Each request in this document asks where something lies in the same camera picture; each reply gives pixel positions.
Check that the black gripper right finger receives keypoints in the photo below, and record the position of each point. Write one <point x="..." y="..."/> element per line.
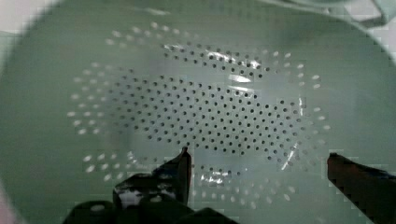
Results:
<point x="372" y="190"/>

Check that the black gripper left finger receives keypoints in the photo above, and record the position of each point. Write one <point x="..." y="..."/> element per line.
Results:
<point x="171" y="179"/>

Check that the mint green oval strainer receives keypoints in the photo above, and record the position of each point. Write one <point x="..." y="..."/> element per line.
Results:
<point x="95" y="91"/>

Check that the mint green mug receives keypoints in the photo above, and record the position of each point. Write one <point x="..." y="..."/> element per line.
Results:
<point x="341" y="9"/>

